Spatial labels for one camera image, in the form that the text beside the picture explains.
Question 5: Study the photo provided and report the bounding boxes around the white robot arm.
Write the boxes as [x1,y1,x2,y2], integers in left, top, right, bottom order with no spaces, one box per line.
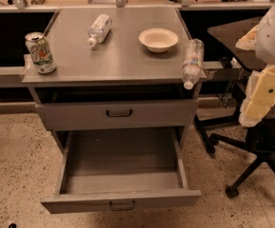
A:
[235,3,275,127]

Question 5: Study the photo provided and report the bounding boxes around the black upper drawer handle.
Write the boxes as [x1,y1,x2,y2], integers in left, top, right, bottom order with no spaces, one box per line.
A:
[106,109,133,118]

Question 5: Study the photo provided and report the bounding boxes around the labelled clear water bottle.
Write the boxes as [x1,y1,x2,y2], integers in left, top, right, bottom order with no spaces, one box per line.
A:
[88,14,112,47]

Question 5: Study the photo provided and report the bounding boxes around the grey drawer cabinet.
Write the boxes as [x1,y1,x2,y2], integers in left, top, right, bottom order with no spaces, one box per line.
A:
[23,7,199,148]

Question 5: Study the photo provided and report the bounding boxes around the black office chair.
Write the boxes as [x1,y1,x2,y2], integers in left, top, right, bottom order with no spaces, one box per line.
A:
[193,15,275,199]

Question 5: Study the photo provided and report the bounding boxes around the black lower drawer handle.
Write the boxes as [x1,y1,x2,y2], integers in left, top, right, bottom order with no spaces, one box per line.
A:
[109,200,135,212]

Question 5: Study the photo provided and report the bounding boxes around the green white soda can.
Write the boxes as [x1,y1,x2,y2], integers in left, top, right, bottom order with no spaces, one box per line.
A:
[25,32,56,74]

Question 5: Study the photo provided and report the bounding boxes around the white paper bowl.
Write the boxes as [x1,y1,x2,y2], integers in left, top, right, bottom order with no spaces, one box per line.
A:
[139,28,179,53]

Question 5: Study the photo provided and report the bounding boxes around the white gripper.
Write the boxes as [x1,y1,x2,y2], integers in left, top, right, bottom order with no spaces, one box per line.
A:
[235,4,275,127]

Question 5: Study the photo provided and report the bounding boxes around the crinkled clear water bottle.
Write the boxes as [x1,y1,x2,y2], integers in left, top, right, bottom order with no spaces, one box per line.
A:
[182,39,204,90]

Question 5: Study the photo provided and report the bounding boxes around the black drawer handle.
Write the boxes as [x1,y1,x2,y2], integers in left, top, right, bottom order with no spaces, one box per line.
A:
[106,109,133,118]
[109,200,135,212]

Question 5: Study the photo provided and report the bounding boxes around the closed upper grey drawer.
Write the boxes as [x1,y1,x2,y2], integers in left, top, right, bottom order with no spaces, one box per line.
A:
[36,99,198,131]

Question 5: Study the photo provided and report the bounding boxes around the open lower grey drawer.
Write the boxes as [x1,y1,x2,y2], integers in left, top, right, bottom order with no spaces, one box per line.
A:
[41,127,201,214]

